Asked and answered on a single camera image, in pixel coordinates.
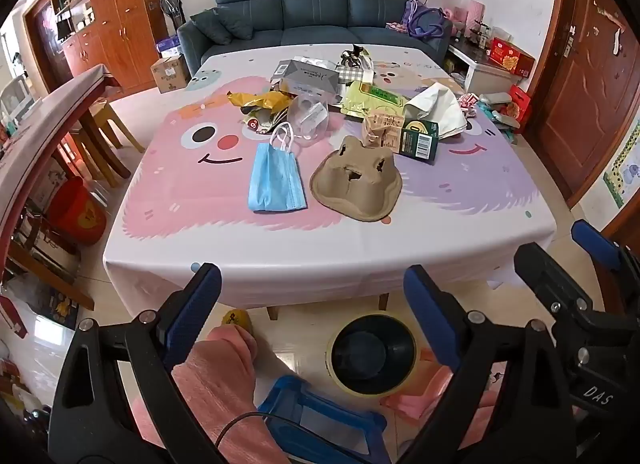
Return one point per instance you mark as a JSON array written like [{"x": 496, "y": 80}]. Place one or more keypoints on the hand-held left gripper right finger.
[{"x": 430, "y": 319}]

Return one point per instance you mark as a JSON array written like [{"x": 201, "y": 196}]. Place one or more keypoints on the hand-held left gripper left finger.
[{"x": 200, "y": 309}]

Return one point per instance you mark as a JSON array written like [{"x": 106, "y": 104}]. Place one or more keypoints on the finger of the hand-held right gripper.
[
  {"x": 595, "y": 243},
  {"x": 545, "y": 274}
]

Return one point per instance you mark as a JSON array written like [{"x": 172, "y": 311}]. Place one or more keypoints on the round bin with yellow rim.
[{"x": 372, "y": 354}]

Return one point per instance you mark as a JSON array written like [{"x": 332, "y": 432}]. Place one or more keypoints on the red white snack packet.
[{"x": 255, "y": 124}]

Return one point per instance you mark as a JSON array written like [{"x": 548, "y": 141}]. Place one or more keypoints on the yellow snack wrapper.
[{"x": 270, "y": 101}]

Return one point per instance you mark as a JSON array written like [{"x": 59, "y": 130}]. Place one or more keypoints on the yellow green plastic bag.
[{"x": 372, "y": 101}]

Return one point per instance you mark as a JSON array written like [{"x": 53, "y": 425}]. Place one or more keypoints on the yellow slipper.
[{"x": 237, "y": 319}]

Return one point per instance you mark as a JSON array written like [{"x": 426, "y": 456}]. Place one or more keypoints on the person's left leg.
[{"x": 215, "y": 384}]

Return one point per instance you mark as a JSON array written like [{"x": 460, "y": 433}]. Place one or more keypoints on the cartoon monster tablecloth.
[{"x": 200, "y": 204}]

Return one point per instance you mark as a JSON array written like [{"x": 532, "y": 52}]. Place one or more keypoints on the blue plastic stool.
[{"x": 300, "y": 394}]

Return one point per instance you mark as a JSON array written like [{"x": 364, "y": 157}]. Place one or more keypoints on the brown paper pulp cup carrier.
[{"x": 350, "y": 194}]

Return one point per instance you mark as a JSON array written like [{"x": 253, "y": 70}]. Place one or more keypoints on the blue face mask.
[{"x": 275, "y": 178}]

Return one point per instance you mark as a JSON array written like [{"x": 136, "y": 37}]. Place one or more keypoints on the red bucket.
[{"x": 75, "y": 214}]

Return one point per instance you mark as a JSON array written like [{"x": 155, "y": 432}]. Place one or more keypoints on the red gift bag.
[{"x": 521, "y": 103}]

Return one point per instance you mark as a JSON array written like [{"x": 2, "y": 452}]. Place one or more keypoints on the wooden door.
[{"x": 585, "y": 83}]

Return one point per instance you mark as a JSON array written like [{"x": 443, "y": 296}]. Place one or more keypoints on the dark green carton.
[{"x": 415, "y": 141}]

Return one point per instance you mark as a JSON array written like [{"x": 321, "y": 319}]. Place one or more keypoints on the small red white packet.
[{"x": 467, "y": 103}]

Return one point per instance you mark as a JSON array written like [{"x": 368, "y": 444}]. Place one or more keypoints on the brown paper bag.
[{"x": 382, "y": 126}]

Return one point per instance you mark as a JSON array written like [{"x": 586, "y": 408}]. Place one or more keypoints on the wooden stool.
[{"x": 107, "y": 128}]

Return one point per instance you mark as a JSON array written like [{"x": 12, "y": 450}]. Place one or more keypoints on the red gift box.
[{"x": 510, "y": 56}]

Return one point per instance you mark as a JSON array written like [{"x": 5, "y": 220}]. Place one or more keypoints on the white low cabinet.
[{"x": 480, "y": 71}]

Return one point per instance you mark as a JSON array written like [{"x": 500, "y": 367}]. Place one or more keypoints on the brown cardboard box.
[{"x": 170, "y": 73}]

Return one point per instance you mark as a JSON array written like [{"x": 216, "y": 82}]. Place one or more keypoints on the wooden dining table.
[{"x": 55, "y": 113}]

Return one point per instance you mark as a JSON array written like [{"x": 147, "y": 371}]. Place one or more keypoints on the checked paper cup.
[{"x": 352, "y": 75}]

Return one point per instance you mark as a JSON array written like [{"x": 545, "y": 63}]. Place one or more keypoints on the grey cardboard box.
[{"x": 305, "y": 72}]

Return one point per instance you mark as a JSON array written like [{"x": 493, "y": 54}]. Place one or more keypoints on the white kitchen appliance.
[{"x": 17, "y": 96}]

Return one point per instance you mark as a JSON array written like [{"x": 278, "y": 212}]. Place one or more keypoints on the purple bag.
[{"x": 422, "y": 18}]

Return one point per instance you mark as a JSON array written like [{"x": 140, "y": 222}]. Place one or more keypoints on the dark blue cushion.
[{"x": 220, "y": 23}]

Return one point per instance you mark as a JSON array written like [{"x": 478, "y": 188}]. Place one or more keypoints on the dark blue sofa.
[{"x": 310, "y": 33}]

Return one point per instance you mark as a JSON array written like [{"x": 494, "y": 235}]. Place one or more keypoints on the wooden cabinet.
[{"x": 125, "y": 18}]

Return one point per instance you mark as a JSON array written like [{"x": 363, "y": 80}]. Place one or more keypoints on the black standing fan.
[{"x": 171, "y": 6}]

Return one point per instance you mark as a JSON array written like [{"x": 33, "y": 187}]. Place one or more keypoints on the wooden chair frame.
[{"x": 274, "y": 313}]

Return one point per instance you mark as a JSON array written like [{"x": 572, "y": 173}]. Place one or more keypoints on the animal wall poster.
[{"x": 622, "y": 168}]

